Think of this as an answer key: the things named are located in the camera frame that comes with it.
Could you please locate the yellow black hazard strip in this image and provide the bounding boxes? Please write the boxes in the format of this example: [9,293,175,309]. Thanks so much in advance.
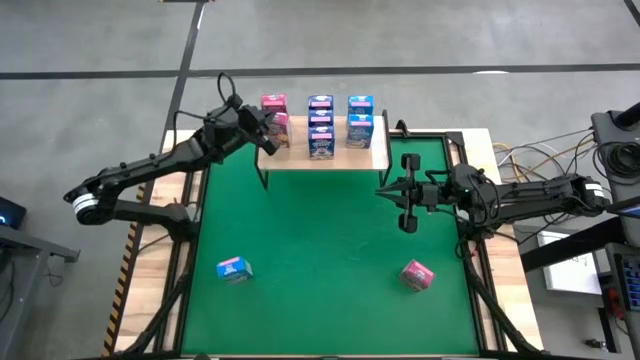
[102,225,145,357]

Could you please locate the black beam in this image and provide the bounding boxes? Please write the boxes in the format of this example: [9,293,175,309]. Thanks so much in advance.
[519,197,640,274]

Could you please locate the keypad panel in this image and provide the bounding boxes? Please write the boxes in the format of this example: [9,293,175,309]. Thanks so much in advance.
[612,252,640,312]

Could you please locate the Raisin Bran cereal box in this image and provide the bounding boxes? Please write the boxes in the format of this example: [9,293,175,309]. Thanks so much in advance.
[260,92,289,115]
[398,258,437,293]
[267,111,293,150]

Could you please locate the black device with blue light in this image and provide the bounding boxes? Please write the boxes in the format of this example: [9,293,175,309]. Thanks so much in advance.
[0,196,28,231]

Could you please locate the Rice Krispies cereal box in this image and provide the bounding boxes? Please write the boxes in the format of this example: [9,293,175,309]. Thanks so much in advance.
[215,255,255,285]
[347,94,376,117]
[345,113,376,150]

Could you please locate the coiled black cable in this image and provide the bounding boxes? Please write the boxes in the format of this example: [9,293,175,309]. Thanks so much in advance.
[594,141,640,180]

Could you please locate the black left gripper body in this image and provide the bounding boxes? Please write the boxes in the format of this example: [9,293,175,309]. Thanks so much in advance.
[238,104,279,156]

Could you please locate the black table frame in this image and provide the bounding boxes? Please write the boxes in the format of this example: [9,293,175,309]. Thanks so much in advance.
[122,130,544,359]

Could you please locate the wooden shelf with black legs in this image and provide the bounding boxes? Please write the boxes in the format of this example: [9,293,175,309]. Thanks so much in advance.
[254,108,394,191]

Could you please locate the grey equipment stand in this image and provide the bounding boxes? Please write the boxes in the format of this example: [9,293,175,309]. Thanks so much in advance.
[590,102,640,211]

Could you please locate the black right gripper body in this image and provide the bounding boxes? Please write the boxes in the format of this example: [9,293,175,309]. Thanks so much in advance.
[397,153,449,235]

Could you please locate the grey desk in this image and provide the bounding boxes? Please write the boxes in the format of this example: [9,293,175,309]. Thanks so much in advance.
[0,224,81,360]

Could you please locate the white board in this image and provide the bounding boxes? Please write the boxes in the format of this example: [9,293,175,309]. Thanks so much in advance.
[537,230,604,296]

